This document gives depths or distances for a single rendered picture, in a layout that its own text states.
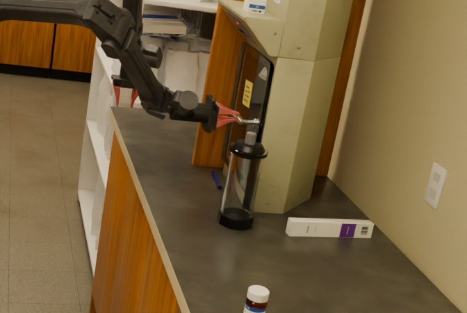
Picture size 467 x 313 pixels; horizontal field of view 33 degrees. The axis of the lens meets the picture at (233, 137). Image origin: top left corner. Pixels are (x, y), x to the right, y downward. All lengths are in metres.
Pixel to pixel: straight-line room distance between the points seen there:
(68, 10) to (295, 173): 0.86
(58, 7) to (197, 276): 0.73
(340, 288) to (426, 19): 0.85
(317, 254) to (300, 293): 0.25
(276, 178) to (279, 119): 0.18
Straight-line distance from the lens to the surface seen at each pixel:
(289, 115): 2.30
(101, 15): 1.94
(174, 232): 2.14
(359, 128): 2.70
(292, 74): 2.27
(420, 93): 2.38
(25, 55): 7.27
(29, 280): 3.81
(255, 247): 2.14
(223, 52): 2.58
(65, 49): 7.27
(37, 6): 2.03
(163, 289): 2.18
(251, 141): 2.17
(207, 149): 2.67
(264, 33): 2.21
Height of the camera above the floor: 1.81
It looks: 16 degrees down
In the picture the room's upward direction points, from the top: 10 degrees clockwise
